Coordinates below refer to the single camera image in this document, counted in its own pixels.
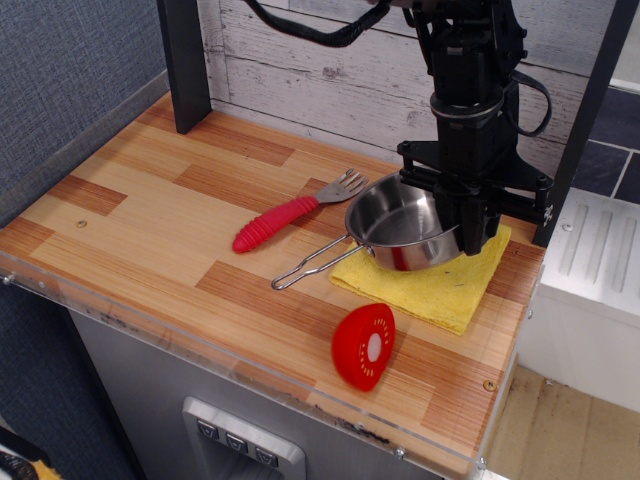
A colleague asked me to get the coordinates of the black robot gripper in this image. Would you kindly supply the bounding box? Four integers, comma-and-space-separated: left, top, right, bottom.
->
397, 111, 553, 256

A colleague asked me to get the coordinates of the small steel pot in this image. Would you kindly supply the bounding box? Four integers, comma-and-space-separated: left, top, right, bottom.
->
271, 173, 463, 291

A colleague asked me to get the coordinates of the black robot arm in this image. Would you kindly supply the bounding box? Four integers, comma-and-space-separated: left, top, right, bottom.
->
397, 1, 553, 255

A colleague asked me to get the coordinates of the yellow cloth napkin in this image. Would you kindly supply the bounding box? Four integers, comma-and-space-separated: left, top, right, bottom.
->
329, 225, 511, 335

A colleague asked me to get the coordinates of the red plastic tomato half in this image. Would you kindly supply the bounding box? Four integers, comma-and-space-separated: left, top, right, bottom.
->
331, 303, 396, 392

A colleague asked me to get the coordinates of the white ribbed cabinet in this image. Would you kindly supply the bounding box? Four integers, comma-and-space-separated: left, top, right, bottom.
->
517, 189, 639, 411

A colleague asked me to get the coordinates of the clear acrylic edge guard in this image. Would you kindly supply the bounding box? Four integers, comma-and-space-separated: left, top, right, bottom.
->
1, 254, 488, 479

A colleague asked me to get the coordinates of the silver button panel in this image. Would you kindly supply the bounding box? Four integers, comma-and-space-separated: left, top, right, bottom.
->
182, 396, 307, 479

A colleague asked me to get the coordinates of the grey toy cabinet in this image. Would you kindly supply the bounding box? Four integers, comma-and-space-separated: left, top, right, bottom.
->
71, 313, 435, 479

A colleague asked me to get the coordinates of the yellow object bottom left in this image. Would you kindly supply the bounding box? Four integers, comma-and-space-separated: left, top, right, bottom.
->
27, 460, 62, 480

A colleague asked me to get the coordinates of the red handled fork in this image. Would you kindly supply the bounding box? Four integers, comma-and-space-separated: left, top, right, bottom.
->
232, 168, 369, 253

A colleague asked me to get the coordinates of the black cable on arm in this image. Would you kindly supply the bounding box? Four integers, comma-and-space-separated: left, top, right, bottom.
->
244, 0, 554, 139

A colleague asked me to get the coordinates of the right dark frame post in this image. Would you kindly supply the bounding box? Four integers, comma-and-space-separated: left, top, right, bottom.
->
532, 0, 639, 247

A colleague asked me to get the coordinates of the dark frame post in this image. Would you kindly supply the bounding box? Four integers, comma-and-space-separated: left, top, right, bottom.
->
156, 0, 211, 134
532, 0, 639, 247

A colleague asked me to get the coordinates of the left dark frame post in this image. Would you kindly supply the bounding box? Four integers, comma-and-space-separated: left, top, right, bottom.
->
156, 0, 211, 134

